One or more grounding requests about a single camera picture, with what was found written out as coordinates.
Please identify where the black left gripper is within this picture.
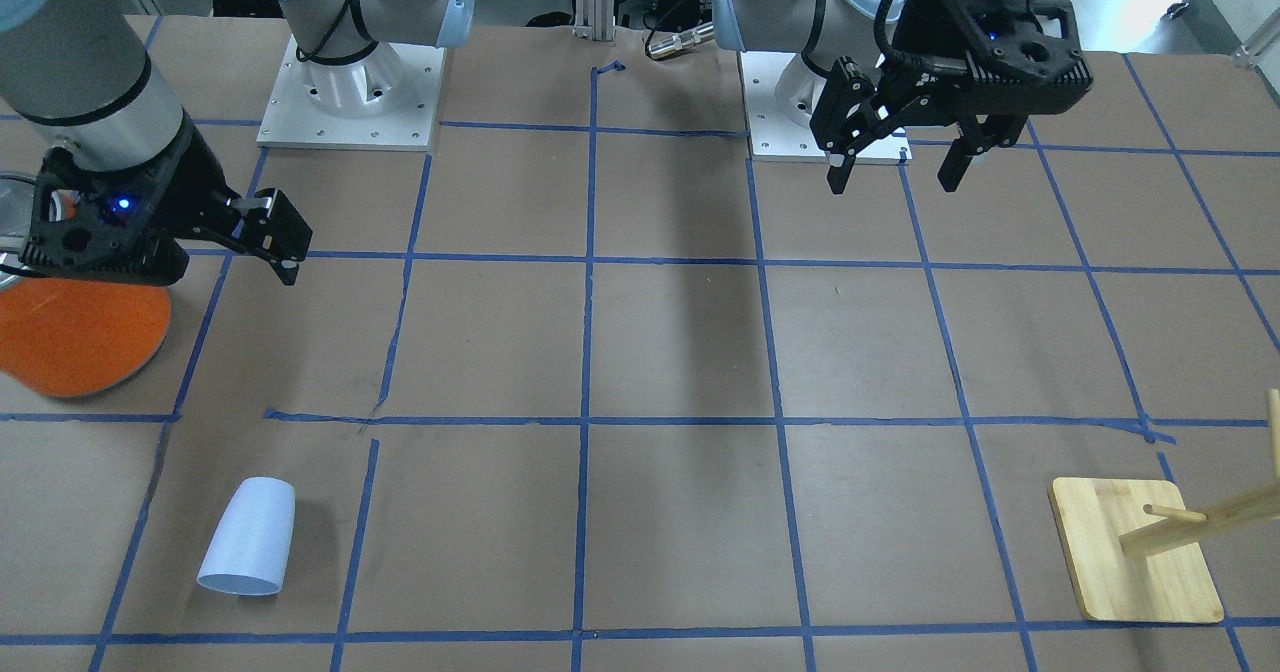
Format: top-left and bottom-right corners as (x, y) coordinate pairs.
(810, 0), (1093, 195)

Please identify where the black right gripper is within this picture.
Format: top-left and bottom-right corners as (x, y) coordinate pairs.
(18, 136), (314, 285)

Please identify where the light blue paper cup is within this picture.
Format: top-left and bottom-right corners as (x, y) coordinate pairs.
(196, 477), (296, 596)

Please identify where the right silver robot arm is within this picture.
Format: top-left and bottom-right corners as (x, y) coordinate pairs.
(3, 0), (475, 285)

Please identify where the orange cylindrical container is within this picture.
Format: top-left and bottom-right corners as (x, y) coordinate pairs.
(0, 177), (173, 399)

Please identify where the wooden mug tree stand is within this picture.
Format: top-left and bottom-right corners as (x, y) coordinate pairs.
(1048, 388), (1280, 625)

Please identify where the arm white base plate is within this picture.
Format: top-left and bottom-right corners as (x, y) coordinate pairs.
(257, 40), (447, 154)
(739, 49), (913, 165)

